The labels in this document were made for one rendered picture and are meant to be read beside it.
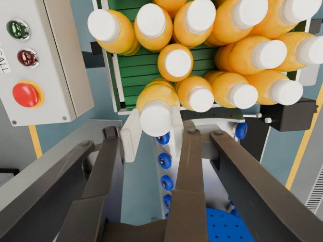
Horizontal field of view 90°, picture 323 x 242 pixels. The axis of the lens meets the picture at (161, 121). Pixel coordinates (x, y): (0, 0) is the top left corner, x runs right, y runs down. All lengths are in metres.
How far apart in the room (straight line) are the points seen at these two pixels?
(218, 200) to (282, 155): 1.39
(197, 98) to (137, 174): 1.52
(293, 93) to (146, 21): 0.25
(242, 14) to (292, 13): 0.07
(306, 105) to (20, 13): 0.53
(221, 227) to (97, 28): 0.54
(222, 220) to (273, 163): 1.44
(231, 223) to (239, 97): 0.39
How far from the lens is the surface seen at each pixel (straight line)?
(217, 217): 0.58
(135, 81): 0.45
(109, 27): 0.27
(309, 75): 0.64
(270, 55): 0.30
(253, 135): 1.51
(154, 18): 0.26
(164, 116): 0.18
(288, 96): 0.33
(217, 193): 0.60
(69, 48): 0.34
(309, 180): 2.29
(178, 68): 0.26
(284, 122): 0.45
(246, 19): 0.29
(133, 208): 2.05
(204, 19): 0.27
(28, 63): 0.30
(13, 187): 0.92
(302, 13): 0.32
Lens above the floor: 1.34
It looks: 70 degrees down
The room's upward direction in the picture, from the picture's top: 178 degrees counter-clockwise
